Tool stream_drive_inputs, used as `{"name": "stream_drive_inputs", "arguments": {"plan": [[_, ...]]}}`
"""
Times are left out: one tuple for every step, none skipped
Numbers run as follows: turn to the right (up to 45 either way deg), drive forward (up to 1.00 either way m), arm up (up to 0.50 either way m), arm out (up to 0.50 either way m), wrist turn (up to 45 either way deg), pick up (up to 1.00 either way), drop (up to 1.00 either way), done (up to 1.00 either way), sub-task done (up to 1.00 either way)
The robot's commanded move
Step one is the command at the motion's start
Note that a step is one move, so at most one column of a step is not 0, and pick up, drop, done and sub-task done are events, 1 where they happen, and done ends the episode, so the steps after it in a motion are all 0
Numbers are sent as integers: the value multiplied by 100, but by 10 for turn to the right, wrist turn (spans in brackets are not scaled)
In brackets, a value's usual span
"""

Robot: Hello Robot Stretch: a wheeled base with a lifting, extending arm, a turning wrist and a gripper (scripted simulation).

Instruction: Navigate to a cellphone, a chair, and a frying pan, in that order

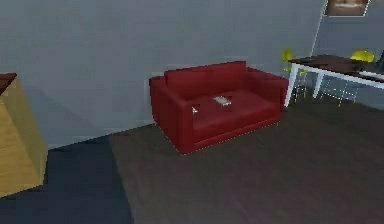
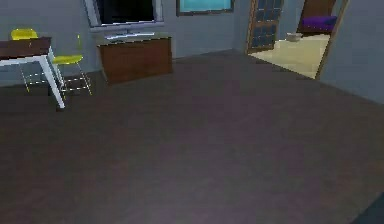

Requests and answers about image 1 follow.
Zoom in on light wooden cabinet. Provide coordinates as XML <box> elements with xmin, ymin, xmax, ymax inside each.
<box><xmin>0</xmin><ymin>72</ymin><xmax>49</xmax><ymax>199</ymax></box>

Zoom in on red sofa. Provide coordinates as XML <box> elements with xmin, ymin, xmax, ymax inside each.
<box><xmin>148</xmin><ymin>60</ymin><xmax>290</xmax><ymax>156</ymax></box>

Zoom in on yellow chair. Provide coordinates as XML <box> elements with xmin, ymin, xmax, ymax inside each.
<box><xmin>281</xmin><ymin>47</ymin><xmax>308</xmax><ymax>100</ymax></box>
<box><xmin>320</xmin><ymin>49</ymin><xmax>376</xmax><ymax>108</ymax></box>

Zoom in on dark table with white legs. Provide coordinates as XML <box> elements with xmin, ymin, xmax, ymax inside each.
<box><xmin>283</xmin><ymin>54</ymin><xmax>384</xmax><ymax>108</ymax></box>

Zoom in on framed wall picture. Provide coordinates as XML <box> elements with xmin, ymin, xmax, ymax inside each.
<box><xmin>323</xmin><ymin>0</ymin><xmax>371</xmax><ymax>18</ymax></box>

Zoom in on white flat object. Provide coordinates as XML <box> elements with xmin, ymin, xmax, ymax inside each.
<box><xmin>213</xmin><ymin>95</ymin><xmax>233</xmax><ymax>108</ymax></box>

